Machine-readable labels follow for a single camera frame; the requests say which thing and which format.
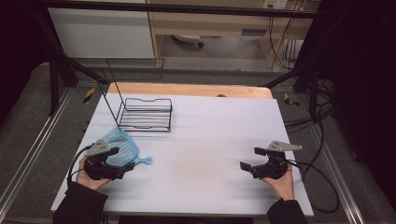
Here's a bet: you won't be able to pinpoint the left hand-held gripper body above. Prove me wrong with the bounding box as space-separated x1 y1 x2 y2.
83 139 127 181

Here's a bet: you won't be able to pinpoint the aluminium rail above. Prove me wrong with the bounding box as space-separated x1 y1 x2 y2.
306 123 366 224
0 88 77 213

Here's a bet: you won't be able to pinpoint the right hand-held gripper black cable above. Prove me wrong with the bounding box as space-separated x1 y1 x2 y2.
287 159 341 215

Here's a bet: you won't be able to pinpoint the light wooden desk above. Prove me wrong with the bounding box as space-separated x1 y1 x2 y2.
146 0 321 68

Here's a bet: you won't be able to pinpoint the black wire rack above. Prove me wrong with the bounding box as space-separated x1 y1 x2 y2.
96 57 174 133

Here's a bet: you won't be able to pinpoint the white foam board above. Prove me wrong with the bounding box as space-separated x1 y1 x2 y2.
49 92 315 217

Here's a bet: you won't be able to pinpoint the person's left hand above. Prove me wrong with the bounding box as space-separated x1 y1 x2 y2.
76 156 112 191

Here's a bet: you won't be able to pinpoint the white cabinet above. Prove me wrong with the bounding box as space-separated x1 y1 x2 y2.
47 7 156 60

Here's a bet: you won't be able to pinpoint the office chair base with caster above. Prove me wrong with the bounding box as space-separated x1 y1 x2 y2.
171 34 205 49

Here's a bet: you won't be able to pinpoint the hanging cables under desk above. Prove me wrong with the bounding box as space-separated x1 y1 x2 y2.
267 15 301 70

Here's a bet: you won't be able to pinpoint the hand-held gripper black cable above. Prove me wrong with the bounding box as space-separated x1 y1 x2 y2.
287 159 341 215
66 144 94 189

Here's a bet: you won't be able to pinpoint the black curtain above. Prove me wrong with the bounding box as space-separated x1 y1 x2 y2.
0 0 52 125
318 0 396 202

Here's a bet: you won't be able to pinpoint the left hand-held gripper black cable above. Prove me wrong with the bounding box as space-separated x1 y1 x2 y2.
66 144 94 189

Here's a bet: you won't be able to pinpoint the wooden table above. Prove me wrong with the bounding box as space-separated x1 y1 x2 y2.
106 81 275 100

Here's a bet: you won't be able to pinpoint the blue striped towel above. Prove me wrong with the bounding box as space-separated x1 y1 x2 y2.
101 126 153 168

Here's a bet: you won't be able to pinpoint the person's right hand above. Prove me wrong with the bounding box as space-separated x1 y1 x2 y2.
261 163 296 202

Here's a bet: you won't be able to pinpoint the white wall socket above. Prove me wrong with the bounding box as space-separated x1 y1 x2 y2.
262 0 290 10

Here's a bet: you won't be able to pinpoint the bundle of black floor cables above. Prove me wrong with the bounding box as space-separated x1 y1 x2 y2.
283 78 336 133

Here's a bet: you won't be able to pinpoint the yellow and black tape strip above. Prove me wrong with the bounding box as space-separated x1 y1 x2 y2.
283 92 300 107
82 87 96 105

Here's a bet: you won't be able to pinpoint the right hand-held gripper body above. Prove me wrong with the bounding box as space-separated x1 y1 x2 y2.
250 140 304 180

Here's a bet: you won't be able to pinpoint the black metal frame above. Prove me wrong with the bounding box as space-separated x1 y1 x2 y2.
31 0 331 123

